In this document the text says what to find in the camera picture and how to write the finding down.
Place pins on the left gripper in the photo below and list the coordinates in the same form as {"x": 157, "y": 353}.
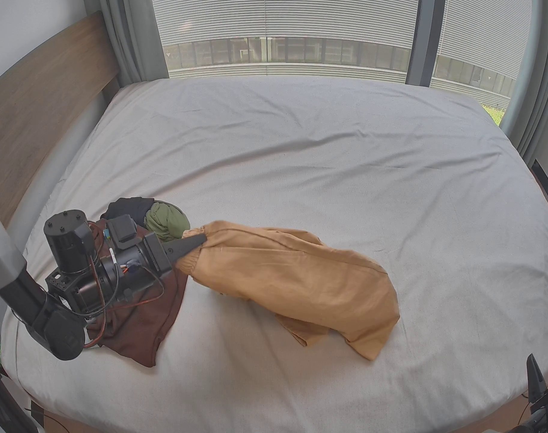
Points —
{"x": 134, "y": 269}

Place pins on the tan shorts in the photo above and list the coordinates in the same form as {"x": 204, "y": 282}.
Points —
{"x": 301, "y": 278}

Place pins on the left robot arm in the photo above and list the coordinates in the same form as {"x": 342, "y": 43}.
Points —
{"x": 57, "y": 332}

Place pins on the bed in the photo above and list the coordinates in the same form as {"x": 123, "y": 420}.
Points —
{"x": 323, "y": 174}

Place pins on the green garment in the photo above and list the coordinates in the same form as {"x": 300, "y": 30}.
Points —
{"x": 165, "y": 221}

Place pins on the black garment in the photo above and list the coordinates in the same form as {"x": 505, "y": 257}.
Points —
{"x": 125, "y": 208}

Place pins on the brown shorts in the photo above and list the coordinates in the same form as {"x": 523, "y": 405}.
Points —
{"x": 138, "y": 332}

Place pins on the grey-green curtain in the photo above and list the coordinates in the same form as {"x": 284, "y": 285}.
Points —
{"x": 129, "y": 25}
{"x": 542, "y": 84}

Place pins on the window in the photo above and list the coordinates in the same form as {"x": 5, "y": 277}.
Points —
{"x": 278, "y": 7}

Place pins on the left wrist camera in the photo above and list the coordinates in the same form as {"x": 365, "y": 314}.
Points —
{"x": 122, "y": 230}

